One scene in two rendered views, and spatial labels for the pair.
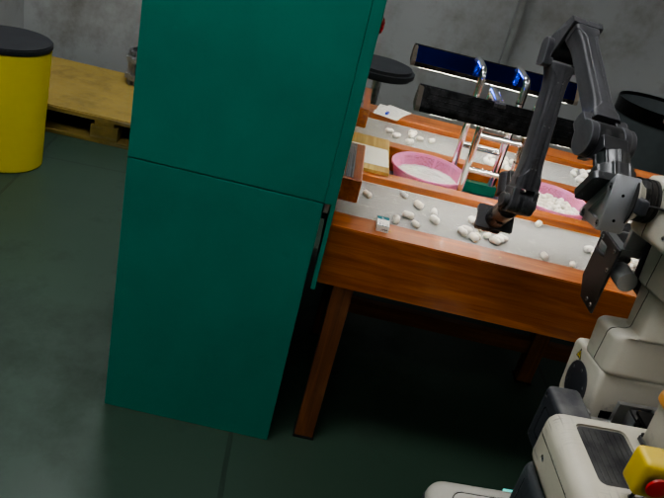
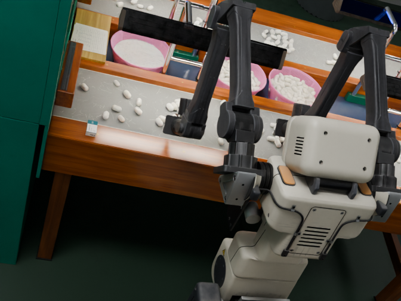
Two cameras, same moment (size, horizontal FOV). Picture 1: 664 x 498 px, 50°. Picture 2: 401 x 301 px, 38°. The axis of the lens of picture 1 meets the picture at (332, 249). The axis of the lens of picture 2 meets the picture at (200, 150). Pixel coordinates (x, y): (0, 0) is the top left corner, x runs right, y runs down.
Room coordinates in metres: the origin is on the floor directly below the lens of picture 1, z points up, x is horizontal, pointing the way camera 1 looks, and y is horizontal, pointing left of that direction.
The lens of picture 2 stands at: (0.31, -0.07, 2.19)
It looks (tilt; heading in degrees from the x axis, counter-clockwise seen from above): 42 degrees down; 343
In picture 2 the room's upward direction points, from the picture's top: 24 degrees clockwise
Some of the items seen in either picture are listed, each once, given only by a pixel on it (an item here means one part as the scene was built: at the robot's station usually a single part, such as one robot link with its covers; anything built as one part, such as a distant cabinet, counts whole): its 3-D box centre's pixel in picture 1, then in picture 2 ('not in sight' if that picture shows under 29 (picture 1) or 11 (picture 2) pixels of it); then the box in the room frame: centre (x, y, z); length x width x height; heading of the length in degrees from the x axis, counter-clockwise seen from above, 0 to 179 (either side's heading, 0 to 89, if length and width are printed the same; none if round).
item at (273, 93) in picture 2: not in sight; (292, 93); (2.38, -0.97, 0.72); 0.27 x 0.27 x 0.10
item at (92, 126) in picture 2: (382, 223); (91, 128); (1.79, -0.12, 0.77); 0.06 x 0.04 x 0.02; 2
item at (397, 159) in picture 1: (425, 180); (139, 56); (2.35, -0.26, 0.72); 0.27 x 0.27 x 0.10
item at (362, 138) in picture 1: (368, 152); (90, 34); (2.34, -0.04, 0.77); 0.33 x 0.15 x 0.01; 2
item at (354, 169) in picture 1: (352, 170); (69, 72); (2.00, 0.00, 0.83); 0.30 x 0.06 x 0.07; 2
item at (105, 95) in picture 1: (128, 91); not in sight; (3.98, 1.38, 0.18); 1.31 x 0.89 x 0.36; 97
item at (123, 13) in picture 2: (519, 120); (204, 37); (2.07, -0.44, 1.08); 0.62 x 0.08 x 0.07; 92
